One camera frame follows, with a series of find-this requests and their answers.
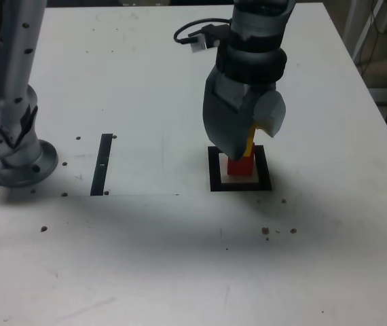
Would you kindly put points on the black tape square outline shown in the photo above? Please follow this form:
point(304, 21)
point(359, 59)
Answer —
point(214, 176)

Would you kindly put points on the small wrist camera box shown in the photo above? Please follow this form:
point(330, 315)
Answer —
point(202, 40)

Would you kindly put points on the red cube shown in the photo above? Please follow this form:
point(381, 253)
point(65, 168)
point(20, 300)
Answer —
point(241, 168)

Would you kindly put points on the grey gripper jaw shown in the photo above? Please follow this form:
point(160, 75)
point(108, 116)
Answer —
point(271, 112)
point(224, 125)

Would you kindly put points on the black tape strip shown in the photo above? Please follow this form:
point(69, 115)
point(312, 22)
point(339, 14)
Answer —
point(98, 169)

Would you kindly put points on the yellow cube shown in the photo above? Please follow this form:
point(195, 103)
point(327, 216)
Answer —
point(250, 146)

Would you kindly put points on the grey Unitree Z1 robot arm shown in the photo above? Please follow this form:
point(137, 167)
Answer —
point(10, 68)

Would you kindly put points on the white metal frame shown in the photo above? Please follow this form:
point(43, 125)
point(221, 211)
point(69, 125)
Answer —
point(363, 35)

